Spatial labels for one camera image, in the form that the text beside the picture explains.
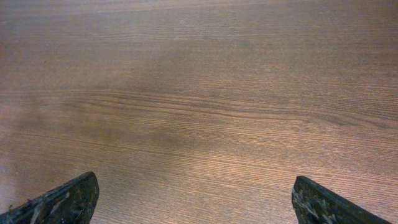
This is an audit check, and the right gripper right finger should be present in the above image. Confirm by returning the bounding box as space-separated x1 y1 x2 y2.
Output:
292 176 391 224

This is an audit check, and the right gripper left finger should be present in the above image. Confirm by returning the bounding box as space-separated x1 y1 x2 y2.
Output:
1 171 100 224

